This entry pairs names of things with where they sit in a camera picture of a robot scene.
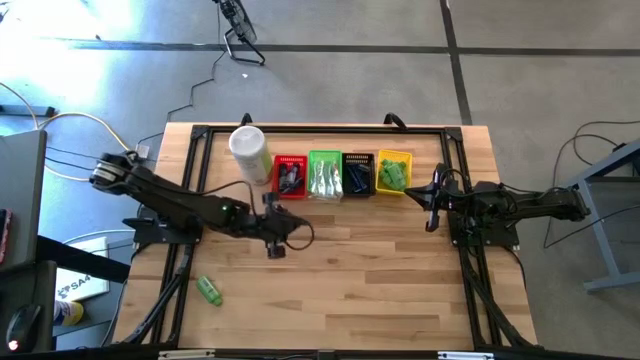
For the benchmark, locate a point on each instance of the green plastic basket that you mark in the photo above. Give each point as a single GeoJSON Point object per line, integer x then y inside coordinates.
{"type": "Point", "coordinates": [325, 155]}

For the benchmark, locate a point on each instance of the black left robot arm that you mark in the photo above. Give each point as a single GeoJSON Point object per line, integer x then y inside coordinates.
{"type": "Point", "coordinates": [165, 197]}

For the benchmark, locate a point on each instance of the black computer mouse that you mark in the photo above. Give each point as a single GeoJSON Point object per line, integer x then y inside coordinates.
{"type": "Point", "coordinates": [22, 325]}

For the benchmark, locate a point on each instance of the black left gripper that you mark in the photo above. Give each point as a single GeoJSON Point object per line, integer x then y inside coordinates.
{"type": "Point", "coordinates": [272, 226]}

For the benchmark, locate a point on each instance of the red plastic basket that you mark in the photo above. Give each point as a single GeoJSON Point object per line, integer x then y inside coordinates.
{"type": "Point", "coordinates": [300, 160]}

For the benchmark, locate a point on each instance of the black plastic basket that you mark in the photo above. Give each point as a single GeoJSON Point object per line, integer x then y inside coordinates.
{"type": "Point", "coordinates": [357, 158]}

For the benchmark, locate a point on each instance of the black side desk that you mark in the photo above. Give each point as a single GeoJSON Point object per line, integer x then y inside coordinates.
{"type": "Point", "coordinates": [25, 290]}

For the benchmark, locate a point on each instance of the dark packet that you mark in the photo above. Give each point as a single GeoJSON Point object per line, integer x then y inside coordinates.
{"type": "Point", "coordinates": [354, 178]}

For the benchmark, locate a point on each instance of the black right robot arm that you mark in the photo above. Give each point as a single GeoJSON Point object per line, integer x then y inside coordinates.
{"type": "Point", "coordinates": [540, 202]}

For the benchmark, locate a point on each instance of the yellow white cup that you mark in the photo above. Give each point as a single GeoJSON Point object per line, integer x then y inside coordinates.
{"type": "Point", "coordinates": [70, 314]}

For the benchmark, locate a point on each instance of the silver aluminium bar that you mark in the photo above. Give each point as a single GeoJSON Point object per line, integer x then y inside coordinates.
{"type": "Point", "coordinates": [465, 356]}
{"type": "Point", "coordinates": [185, 354]}

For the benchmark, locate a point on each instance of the black table clamp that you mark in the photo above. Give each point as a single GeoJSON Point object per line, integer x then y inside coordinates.
{"type": "Point", "coordinates": [246, 119]}
{"type": "Point", "coordinates": [395, 120]}

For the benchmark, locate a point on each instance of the white green wipes canister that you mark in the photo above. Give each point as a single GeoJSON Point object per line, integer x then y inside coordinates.
{"type": "Point", "coordinates": [247, 145]}

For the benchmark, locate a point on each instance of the white printed box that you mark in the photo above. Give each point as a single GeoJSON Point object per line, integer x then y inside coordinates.
{"type": "Point", "coordinates": [80, 290]}

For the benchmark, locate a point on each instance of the grey cabinet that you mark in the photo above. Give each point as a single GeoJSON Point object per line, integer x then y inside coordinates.
{"type": "Point", "coordinates": [20, 200]}

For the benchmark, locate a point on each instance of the grey metal table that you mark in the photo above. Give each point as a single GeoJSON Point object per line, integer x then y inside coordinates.
{"type": "Point", "coordinates": [596, 235]}

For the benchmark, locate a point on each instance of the white power strip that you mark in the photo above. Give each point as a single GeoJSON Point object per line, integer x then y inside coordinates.
{"type": "Point", "coordinates": [142, 150]}

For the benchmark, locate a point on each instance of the grey floor bar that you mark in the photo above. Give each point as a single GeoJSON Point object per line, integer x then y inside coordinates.
{"type": "Point", "coordinates": [30, 111]}

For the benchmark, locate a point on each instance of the black aluminium table frame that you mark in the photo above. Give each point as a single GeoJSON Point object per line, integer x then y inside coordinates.
{"type": "Point", "coordinates": [325, 129]}

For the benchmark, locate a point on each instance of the yellow plastic basket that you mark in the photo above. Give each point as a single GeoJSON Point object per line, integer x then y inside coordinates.
{"type": "Point", "coordinates": [407, 155]}

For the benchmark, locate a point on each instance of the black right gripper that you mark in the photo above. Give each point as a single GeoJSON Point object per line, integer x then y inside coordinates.
{"type": "Point", "coordinates": [460, 200]}

